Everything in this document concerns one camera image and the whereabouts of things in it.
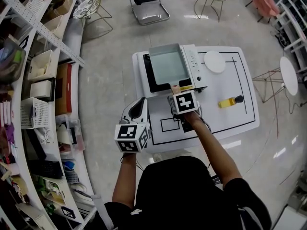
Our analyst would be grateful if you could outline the white shelf unit dark items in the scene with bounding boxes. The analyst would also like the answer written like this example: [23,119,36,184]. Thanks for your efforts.
[273,0,307,71]

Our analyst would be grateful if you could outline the person's left forearm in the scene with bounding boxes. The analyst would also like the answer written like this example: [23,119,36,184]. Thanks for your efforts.
[112,152,139,209]

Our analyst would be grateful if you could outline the curved white shelf unit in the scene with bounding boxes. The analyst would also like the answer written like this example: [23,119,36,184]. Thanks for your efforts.
[0,0,106,230]

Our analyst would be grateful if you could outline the blue grey knit cloth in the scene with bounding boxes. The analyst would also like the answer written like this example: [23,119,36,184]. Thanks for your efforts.
[62,161,80,184]

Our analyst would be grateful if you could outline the white table with black lines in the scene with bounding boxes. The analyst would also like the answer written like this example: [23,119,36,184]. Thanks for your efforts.
[131,46,260,153]

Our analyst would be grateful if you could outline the white round plate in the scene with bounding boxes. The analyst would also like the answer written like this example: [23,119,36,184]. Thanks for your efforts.
[203,50,227,73]

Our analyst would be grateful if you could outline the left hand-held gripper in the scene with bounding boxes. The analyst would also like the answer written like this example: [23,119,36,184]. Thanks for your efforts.
[114,97,152,154]

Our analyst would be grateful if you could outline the white lattice basket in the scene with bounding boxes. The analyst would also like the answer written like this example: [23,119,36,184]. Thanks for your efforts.
[20,96,50,129]

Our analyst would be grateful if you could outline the translucent bag of items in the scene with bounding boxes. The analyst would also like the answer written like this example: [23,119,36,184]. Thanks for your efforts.
[0,36,26,82]

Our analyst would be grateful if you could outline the yellow oil bottle black cap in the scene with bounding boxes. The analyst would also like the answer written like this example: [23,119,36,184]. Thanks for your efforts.
[217,95,244,110]

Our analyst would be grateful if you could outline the red brown flat box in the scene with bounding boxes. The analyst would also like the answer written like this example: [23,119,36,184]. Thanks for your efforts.
[55,63,72,116]

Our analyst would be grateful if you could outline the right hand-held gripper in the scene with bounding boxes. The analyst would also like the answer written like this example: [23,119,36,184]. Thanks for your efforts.
[167,90,201,133]

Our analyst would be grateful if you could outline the white round side table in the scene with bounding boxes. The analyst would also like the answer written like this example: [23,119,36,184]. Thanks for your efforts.
[251,56,299,104]

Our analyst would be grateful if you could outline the person's right forearm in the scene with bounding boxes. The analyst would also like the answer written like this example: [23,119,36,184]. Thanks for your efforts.
[184,109,243,189]

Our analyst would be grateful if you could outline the small cream storage bin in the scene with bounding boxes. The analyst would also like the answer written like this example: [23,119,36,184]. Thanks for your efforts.
[44,14,63,39]

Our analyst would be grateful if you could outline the white perforated basket black tag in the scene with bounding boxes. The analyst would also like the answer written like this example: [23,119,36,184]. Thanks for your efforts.
[18,202,48,230]

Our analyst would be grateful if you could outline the person's black shirt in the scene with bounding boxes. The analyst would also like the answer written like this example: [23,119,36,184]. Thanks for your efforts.
[95,156,273,230]

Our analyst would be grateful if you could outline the cream bin with flowers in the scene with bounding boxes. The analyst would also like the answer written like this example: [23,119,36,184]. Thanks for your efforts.
[39,178,66,206]

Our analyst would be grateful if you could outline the large cream storage bin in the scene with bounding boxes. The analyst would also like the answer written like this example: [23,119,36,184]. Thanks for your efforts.
[27,49,53,82]

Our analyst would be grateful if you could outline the cardboard box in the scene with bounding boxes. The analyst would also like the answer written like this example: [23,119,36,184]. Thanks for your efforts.
[45,0,74,21]

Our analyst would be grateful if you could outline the square grey-green frying pan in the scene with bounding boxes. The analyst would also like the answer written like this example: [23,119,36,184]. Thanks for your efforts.
[148,43,191,96]

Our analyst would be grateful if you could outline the white box in black frame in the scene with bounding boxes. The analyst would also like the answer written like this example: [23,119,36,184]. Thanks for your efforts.
[30,77,56,102]

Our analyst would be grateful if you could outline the white sneakers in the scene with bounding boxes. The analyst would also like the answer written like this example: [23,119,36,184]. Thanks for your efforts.
[35,127,55,145]

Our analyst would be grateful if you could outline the black plastic basket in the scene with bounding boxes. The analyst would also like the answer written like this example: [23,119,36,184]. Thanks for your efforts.
[30,161,64,179]

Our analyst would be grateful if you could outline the clear plastic box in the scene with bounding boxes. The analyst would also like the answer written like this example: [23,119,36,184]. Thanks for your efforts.
[56,115,86,152]

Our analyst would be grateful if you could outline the black white framed picture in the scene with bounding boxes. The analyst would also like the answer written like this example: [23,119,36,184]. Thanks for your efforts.
[61,206,76,220]

